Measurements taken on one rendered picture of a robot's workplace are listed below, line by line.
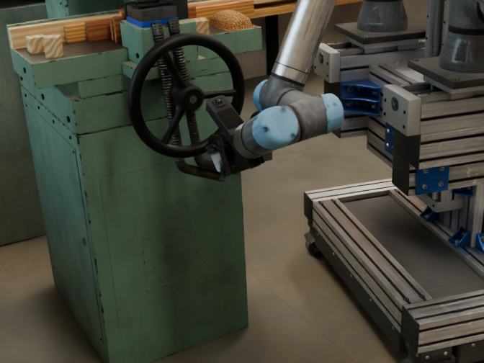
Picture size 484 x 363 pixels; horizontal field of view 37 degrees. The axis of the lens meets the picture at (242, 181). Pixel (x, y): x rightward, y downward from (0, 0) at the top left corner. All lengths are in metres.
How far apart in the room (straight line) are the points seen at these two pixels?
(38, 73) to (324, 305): 1.16
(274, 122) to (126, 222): 0.69
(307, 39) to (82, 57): 0.54
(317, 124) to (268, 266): 1.22
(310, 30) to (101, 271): 0.85
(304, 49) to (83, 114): 0.58
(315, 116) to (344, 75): 0.81
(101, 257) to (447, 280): 0.94
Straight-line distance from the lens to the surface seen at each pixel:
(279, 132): 1.32
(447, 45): 1.81
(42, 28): 1.88
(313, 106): 1.39
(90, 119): 1.77
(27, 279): 2.65
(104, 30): 1.88
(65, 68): 1.73
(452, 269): 2.16
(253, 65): 4.83
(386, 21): 2.21
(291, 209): 2.95
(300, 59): 1.49
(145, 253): 1.95
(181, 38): 1.61
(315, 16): 1.49
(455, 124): 1.80
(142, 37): 1.67
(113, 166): 1.83
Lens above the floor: 1.28
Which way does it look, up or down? 23 degrees down
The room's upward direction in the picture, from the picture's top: 3 degrees counter-clockwise
